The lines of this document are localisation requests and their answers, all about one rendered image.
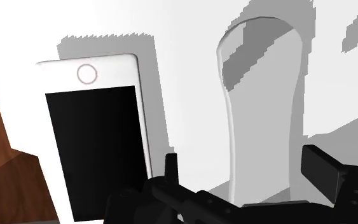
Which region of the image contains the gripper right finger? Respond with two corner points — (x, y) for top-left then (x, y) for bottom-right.
(299, 144), (358, 224)

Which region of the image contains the white flat spatula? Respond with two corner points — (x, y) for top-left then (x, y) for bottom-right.
(216, 17), (305, 208)

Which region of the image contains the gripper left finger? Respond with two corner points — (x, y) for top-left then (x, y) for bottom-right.
(103, 153), (242, 224)

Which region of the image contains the white smartphone with black screen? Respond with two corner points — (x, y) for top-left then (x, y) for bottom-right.
(36, 53), (153, 224)

